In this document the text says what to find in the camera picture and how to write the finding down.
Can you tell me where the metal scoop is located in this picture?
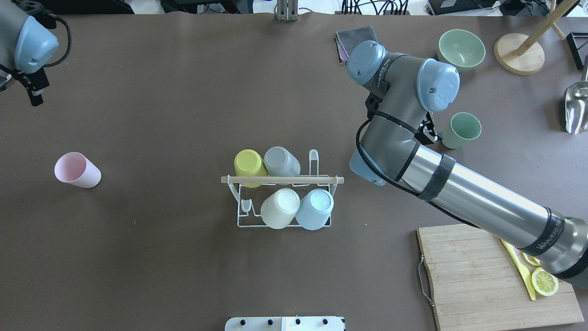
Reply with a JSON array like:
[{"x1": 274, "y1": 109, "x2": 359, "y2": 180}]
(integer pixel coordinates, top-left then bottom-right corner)
[{"x1": 565, "y1": 57, "x2": 588, "y2": 134}]

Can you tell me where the pink plastic cup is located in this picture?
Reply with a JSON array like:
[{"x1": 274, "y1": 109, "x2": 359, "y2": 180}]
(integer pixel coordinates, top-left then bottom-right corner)
[{"x1": 53, "y1": 152, "x2": 102, "y2": 188}]

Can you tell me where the wooden mug tree stand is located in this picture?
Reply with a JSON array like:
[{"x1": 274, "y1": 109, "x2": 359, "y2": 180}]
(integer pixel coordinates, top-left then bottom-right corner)
[{"x1": 493, "y1": 0, "x2": 579, "y2": 75}]

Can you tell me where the grey plastic cup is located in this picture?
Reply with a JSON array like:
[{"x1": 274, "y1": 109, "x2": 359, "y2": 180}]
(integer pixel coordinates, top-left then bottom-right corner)
[{"x1": 263, "y1": 146, "x2": 301, "y2": 177}]

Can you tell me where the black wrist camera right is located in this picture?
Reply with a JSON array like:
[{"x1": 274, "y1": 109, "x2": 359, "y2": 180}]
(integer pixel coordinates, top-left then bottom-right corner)
[{"x1": 365, "y1": 92, "x2": 382, "y2": 121}]

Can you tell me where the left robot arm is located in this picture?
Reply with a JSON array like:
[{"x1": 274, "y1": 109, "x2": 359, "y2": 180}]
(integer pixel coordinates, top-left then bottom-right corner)
[{"x1": 0, "y1": 0, "x2": 72, "y2": 107}]

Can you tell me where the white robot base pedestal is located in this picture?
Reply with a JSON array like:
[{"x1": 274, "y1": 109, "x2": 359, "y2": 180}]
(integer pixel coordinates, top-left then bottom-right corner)
[{"x1": 224, "y1": 316, "x2": 346, "y2": 331}]

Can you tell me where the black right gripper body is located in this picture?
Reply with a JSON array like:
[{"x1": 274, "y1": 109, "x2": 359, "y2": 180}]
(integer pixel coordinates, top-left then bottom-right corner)
[{"x1": 414, "y1": 115, "x2": 439, "y2": 145}]

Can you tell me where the green plastic cup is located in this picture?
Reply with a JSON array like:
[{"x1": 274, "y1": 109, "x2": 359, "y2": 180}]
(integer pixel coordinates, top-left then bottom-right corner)
[{"x1": 441, "y1": 112, "x2": 482, "y2": 149}]

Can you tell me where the grey folded cloth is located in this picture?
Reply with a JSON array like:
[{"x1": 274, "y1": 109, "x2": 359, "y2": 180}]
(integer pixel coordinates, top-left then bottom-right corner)
[{"x1": 334, "y1": 26, "x2": 379, "y2": 65}]

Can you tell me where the lemon slice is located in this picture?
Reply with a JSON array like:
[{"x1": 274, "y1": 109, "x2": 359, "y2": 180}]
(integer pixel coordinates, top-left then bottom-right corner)
[
  {"x1": 522, "y1": 253, "x2": 541, "y2": 267},
  {"x1": 531, "y1": 267, "x2": 559, "y2": 296}
]

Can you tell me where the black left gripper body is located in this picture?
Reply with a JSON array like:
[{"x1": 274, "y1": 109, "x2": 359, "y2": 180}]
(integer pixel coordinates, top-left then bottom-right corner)
[{"x1": 17, "y1": 69, "x2": 50, "y2": 98}]

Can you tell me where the yellow plastic knife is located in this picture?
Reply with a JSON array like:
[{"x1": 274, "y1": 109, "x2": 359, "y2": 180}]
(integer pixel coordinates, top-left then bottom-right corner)
[{"x1": 500, "y1": 239, "x2": 536, "y2": 301}]

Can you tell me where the yellow plastic cup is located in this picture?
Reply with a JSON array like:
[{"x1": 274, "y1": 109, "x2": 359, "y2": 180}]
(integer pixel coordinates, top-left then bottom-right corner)
[{"x1": 234, "y1": 149, "x2": 269, "y2": 177}]

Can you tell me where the wooden cutting board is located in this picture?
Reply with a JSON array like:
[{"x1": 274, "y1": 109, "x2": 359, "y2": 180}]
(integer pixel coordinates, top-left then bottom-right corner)
[{"x1": 417, "y1": 224, "x2": 584, "y2": 331}]

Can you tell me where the light blue plastic cup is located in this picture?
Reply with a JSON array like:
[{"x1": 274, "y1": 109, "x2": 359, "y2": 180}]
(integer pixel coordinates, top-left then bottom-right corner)
[{"x1": 295, "y1": 188, "x2": 334, "y2": 230}]

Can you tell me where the cream plastic cup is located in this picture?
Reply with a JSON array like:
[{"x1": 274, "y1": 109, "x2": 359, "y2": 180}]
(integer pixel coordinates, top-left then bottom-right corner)
[{"x1": 260, "y1": 188, "x2": 300, "y2": 229}]

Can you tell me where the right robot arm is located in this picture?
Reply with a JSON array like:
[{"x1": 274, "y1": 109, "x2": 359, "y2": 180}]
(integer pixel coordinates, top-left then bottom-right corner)
[{"x1": 347, "y1": 40, "x2": 588, "y2": 288}]

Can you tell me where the green bowl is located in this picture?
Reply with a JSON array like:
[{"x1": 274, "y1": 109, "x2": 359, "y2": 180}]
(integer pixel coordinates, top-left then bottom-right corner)
[{"x1": 437, "y1": 29, "x2": 486, "y2": 73}]

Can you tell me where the white wire cup holder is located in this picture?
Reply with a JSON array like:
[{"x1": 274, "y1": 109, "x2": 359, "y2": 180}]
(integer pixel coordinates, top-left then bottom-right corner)
[{"x1": 221, "y1": 146, "x2": 345, "y2": 230}]

